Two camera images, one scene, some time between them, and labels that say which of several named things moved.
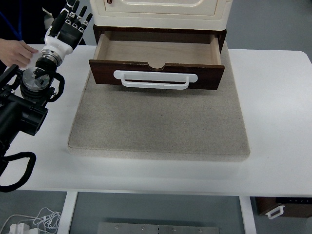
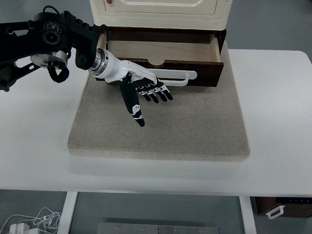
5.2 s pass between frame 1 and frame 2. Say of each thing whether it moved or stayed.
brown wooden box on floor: stayed
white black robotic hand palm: moved
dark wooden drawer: stayed
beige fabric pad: stayed
